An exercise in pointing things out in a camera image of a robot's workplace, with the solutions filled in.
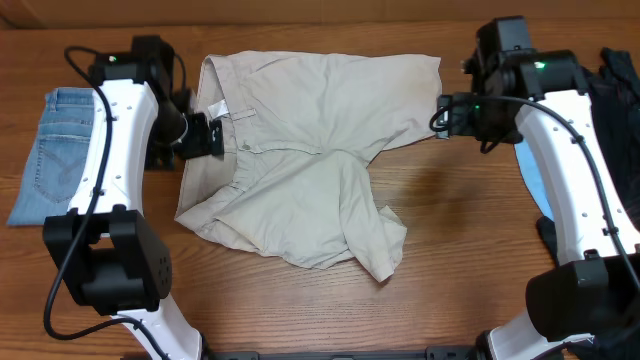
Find light blue shirt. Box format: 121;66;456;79
514;140;554;220

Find folded light blue jeans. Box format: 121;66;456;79
7;87;94;226

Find black aluminium frame rail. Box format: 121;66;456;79
203;345;490;360

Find beige cotton shorts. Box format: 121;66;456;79
176;51;441;281

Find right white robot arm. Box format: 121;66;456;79
438;46;639;359

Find dark navy garment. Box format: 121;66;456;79
536;47;639;360

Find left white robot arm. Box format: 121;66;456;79
43;42;224;359

